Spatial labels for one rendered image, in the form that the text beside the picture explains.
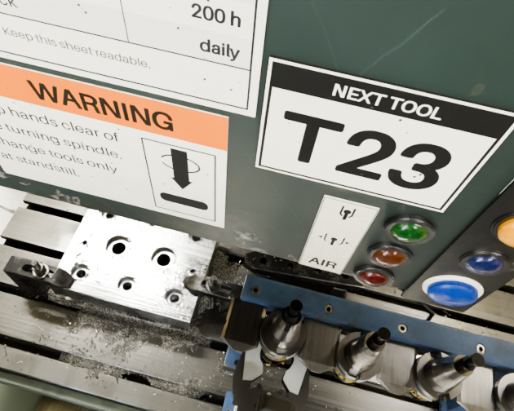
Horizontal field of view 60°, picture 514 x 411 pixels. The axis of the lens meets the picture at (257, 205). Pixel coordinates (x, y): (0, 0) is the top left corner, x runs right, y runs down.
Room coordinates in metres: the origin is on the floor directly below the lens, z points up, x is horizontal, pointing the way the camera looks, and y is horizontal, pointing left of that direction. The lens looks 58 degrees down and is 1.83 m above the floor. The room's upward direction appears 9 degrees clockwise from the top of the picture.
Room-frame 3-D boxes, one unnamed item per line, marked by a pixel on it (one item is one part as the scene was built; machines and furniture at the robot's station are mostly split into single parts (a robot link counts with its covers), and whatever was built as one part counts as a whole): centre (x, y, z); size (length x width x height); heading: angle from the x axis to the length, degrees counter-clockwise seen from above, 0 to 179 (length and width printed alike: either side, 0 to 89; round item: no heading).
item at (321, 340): (0.18, -0.12, 1.21); 0.07 x 0.05 x 0.01; 174
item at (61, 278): (0.30, 0.40, 0.97); 0.13 x 0.03 x 0.15; 84
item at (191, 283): (0.32, 0.05, 0.97); 0.13 x 0.03 x 0.15; 84
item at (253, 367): (0.16, -0.03, 1.17); 0.09 x 0.03 x 0.06; 7
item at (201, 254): (0.38, 0.22, 0.97); 0.29 x 0.23 x 0.05; 84
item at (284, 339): (0.19, -0.06, 1.26); 0.04 x 0.04 x 0.07
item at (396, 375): (0.17, -0.23, 1.21); 0.07 x 0.05 x 0.01; 174
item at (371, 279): (0.13, -0.08, 1.56); 0.02 x 0.01 x 0.02; 84
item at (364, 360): (0.17, -0.17, 1.26); 0.04 x 0.04 x 0.07
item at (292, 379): (0.16, -0.09, 1.17); 0.09 x 0.03 x 0.06; 160
